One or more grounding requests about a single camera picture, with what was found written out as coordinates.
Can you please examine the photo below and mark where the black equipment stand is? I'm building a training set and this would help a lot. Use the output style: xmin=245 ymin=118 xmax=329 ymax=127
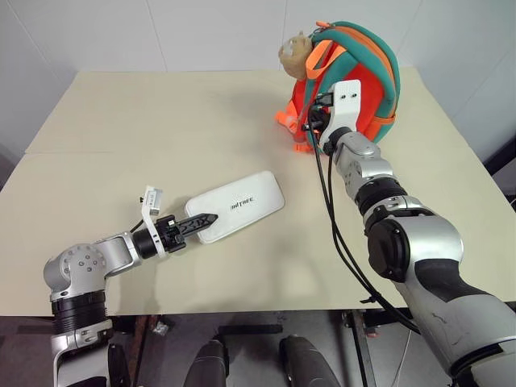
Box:
xmin=482 ymin=120 xmax=516 ymax=213

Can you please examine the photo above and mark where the black table frame bar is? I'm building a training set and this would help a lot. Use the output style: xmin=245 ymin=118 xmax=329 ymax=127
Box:
xmin=216 ymin=321 xmax=284 ymax=336

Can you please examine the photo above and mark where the tan plush toy pendant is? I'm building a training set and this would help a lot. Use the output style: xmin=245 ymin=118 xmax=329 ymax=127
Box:
xmin=277 ymin=31 xmax=314 ymax=80

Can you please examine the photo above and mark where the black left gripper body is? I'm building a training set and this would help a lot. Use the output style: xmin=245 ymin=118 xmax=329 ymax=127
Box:
xmin=156 ymin=216 xmax=189 ymax=255

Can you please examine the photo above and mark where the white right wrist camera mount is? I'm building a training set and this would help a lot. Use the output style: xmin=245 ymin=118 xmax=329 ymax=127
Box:
xmin=320 ymin=79 xmax=362 ymax=143

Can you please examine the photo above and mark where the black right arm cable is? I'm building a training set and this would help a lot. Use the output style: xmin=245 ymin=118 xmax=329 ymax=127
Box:
xmin=311 ymin=132 xmax=422 ymax=336

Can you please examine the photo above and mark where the black table frame leg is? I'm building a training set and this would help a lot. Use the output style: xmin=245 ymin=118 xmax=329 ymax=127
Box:
xmin=341 ymin=309 xmax=421 ymax=387

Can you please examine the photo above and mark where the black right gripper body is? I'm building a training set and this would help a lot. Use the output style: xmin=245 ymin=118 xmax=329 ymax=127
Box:
xmin=302 ymin=92 xmax=335 ymax=137

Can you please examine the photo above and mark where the dark rounded shape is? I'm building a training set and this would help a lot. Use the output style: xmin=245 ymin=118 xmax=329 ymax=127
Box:
xmin=183 ymin=339 xmax=231 ymax=387
xmin=279 ymin=335 xmax=344 ymax=387

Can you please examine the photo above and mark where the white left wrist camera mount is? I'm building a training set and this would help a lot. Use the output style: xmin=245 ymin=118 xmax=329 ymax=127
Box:
xmin=138 ymin=184 xmax=167 ymax=260

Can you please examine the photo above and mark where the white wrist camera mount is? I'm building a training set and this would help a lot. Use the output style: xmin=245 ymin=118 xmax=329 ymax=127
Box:
xmin=320 ymin=79 xmax=362 ymax=143
xmin=138 ymin=184 xmax=167 ymax=260

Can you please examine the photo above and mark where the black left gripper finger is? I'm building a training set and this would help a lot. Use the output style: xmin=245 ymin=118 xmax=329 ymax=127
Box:
xmin=181 ymin=219 xmax=218 ymax=239
xmin=179 ymin=213 xmax=220 ymax=231

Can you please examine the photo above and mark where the white rounded flat box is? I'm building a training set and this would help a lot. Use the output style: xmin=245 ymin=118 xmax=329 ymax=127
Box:
xmin=184 ymin=170 xmax=286 ymax=245

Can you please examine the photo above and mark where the orange and teal backpack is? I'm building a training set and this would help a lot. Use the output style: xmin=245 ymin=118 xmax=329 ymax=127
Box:
xmin=274 ymin=19 xmax=401 ymax=156

